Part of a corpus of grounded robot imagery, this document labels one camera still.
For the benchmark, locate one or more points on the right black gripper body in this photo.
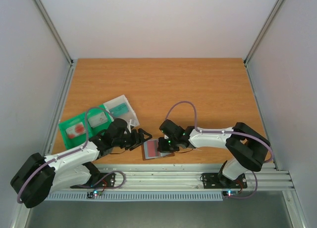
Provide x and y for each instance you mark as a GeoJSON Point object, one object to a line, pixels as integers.
{"type": "Point", "coordinates": [163, 144]}

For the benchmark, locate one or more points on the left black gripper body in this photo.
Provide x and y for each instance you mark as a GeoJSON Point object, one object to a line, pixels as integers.
{"type": "Point", "coordinates": [128, 142]}

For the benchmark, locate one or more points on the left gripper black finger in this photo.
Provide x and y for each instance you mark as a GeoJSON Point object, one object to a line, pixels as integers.
{"type": "Point", "coordinates": [134, 144]}
{"type": "Point", "coordinates": [143, 135]}

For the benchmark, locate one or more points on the brown leather card holder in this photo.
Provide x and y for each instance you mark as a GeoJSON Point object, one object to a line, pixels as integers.
{"type": "Point", "coordinates": [162, 155]}

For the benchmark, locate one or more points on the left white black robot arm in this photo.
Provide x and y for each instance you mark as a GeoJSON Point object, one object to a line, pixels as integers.
{"type": "Point", "coordinates": [41, 175]}

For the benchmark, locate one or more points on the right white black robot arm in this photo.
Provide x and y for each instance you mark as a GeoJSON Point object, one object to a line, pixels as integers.
{"type": "Point", "coordinates": [248, 148]}

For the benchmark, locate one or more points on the teal card in white tray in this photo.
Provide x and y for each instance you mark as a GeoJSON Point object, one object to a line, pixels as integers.
{"type": "Point", "coordinates": [119, 110]}

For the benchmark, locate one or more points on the grey card in green tray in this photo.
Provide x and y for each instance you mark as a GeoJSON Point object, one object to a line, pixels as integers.
{"type": "Point", "coordinates": [97, 120]}

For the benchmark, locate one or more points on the red patterned card in tray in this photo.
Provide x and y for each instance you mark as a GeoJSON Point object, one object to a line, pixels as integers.
{"type": "Point", "coordinates": [75, 130]}

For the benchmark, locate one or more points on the white translucent tray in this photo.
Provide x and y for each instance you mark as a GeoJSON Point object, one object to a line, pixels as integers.
{"type": "Point", "coordinates": [118, 100]}

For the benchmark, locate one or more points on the green plastic organizer tray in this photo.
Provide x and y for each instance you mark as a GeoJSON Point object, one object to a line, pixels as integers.
{"type": "Point", "coordinates": [71, 143]}

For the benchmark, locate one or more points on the left small circuit board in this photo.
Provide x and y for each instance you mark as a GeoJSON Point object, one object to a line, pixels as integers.
{"type": "Point", "coordinates": [94, 194]}

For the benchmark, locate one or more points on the small circuit board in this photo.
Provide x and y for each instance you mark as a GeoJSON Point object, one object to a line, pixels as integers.
{"type": "Point", "coordinates": [94, 194]}
{"type": "Point", "coordinates": [231, 193]}

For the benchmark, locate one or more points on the right small circuit board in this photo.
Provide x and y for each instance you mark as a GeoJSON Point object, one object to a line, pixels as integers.
{"type": "Point", "coordinates": [231, 193]}

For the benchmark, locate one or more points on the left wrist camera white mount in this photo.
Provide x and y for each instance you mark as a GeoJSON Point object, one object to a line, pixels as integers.
{"type": "Point", "coordinates": [132, 123]}

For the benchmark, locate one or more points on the aluminium front rail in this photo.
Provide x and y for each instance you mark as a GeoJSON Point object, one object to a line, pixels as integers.
{"type": "Point", "coordinates": [186, 177]}

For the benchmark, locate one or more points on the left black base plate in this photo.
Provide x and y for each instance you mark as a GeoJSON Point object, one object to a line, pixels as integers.
{"type": "Point", "coordinates": [109, 179]}

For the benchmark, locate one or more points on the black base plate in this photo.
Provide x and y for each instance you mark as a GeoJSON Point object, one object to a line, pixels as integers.
{"type": "Point", "coordinates": [109, 179]}
{"type": "Point", "coordinates": [214, 180]}

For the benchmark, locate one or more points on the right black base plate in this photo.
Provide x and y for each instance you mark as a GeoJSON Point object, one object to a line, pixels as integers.
{"type": "Point", "coordinates": [214, 180]}

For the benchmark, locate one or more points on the slotted grey cable duct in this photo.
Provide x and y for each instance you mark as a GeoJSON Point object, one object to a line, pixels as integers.
{"type": "Point", "coordinates": [132, 196]}

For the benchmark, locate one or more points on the left aluminium frame post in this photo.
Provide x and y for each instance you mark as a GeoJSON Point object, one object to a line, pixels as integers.
{"type": "Point", "coordinates": [44, 14]}

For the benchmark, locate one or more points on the aluminium frame post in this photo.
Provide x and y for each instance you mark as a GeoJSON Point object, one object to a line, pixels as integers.
{"type": "Point", "coordinates": [263, 31]}
{"type": "Point", "coordinates": [44, 14]}

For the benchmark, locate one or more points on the right aluminium frame post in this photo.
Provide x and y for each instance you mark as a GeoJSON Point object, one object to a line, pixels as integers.
{"type": "Point", "coordinates": [263, 31]}

